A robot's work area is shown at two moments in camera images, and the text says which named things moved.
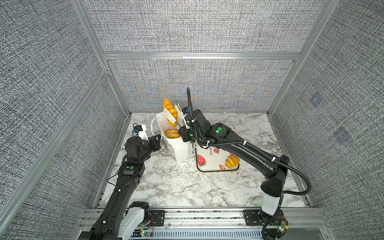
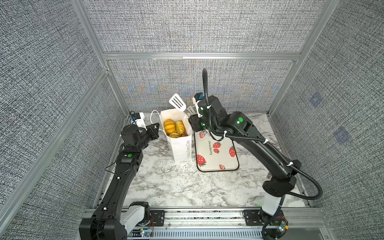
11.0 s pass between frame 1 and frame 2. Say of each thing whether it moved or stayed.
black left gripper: moved
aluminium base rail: stayed
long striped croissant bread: moved
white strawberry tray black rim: stayed
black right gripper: moved
